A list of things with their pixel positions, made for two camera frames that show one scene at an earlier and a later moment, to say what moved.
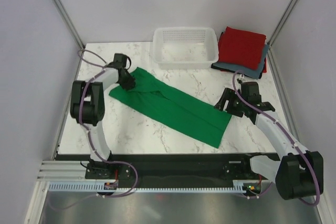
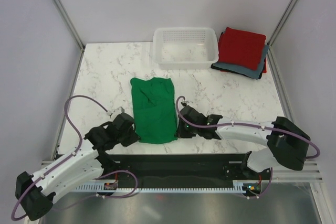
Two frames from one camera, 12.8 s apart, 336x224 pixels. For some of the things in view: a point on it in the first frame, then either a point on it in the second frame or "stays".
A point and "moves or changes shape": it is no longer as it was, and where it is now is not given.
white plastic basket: [185, 48] stays
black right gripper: [228, 94] -> [181, 134]
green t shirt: [176, 106] moves or changes shape
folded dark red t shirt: [265, 66] stays
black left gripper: [130, 83] -> [133, 137]
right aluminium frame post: [270, 55] stays
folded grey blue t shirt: [249, 72] stays
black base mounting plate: [143, 170] stays
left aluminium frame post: [61, 10] stays
